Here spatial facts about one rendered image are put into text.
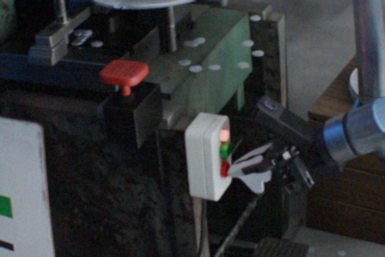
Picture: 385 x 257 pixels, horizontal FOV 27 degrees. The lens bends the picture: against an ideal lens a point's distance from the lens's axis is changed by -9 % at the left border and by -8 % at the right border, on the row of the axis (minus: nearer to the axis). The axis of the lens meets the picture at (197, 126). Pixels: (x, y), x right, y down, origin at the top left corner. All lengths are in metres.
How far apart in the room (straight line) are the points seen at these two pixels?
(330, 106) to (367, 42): 0.69
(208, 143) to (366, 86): 0.29
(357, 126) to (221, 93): 0.49
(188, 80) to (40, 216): 0.41
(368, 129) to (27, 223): 0.76
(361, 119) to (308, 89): 1.56
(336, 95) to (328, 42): 1.13
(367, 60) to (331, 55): 1.71
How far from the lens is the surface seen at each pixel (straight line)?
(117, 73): 1.35
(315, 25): 3.37
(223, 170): 1.48
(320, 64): 3.05
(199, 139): 1.43
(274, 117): 1.38
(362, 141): 1.33
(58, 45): 1.55
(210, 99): 1.69
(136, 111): 1.36
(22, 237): 1.75
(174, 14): 1.63
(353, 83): 2.11
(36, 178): 1.65
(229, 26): 1.77
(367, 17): 1.37
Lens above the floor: 1.36
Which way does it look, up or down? 30 degrees down
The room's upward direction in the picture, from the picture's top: 5 degrees counter-clockwise
